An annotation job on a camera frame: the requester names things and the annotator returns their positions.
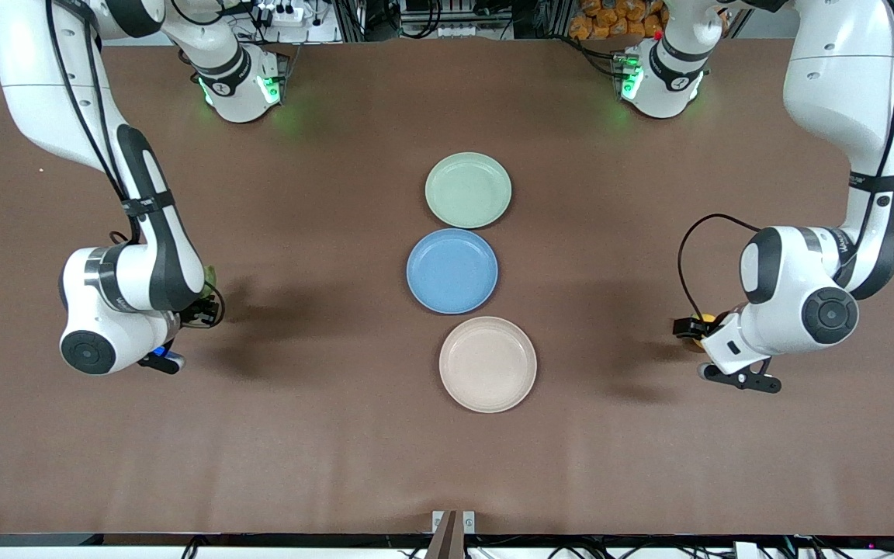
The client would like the yellow lemon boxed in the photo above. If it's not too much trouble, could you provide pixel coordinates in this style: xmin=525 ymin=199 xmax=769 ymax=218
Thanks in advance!
xmin=688 ymin=313 xmax=719 ymax=348

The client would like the brown table mat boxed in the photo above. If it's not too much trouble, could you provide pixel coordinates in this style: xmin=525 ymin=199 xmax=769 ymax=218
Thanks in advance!
xmin=0 ymin=35 xmax=894 ymax=536

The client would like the beige round plate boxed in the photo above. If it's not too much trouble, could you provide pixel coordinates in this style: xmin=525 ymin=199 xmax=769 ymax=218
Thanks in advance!
xmin=438 ymin=316 xmax=538 ymax=414

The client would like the blue round plate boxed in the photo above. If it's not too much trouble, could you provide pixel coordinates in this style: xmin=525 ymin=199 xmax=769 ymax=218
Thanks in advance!
xmin=406 ymin=228 xmax=499 ymax=315

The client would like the green round plate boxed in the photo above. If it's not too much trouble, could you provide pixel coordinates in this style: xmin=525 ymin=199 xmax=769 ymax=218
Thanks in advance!
xmin=424 ymin=151 xmax=513 ymax=230

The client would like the orange snack bag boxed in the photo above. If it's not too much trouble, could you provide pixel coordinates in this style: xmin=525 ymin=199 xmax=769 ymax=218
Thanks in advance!
xmin=570 ymin=0 xmax=667 ymax=41

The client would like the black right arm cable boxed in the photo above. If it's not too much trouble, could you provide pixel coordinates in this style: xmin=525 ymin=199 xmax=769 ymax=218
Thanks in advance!
xmin=45 ymin=0 xmax=225 ymax=313

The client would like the metal edge bracket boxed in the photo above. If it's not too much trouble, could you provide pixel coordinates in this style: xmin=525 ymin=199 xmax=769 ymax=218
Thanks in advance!
xmin=431 ymin=510 xmax=476 ymax=559

